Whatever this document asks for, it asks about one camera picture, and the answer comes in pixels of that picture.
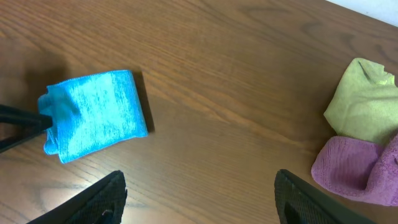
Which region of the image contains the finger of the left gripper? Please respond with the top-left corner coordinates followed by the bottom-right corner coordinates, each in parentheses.
top-left (1, 105), bottom-right (53, 130)
top-left (1, 131), bottom-right (44, 153)

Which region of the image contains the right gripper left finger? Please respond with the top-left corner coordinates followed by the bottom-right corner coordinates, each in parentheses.
top-left (28, 170), bottom-right (127, 224)

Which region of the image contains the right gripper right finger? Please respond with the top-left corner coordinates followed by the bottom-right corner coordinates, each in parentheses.
top-left (274, 169), bottom-right (375, 224)

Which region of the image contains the blue microfiber cloth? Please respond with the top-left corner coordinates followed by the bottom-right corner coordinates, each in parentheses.
top-left (37, 70), bottom-right (148, 164)

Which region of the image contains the crumpled purple cloth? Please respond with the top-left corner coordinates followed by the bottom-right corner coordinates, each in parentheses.
top-left (311, 136), bottom-right (397, 207)

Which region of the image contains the crumpled green cloth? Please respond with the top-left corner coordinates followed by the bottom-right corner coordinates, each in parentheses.
top-left (324, 58), bottom-right (397, 145)

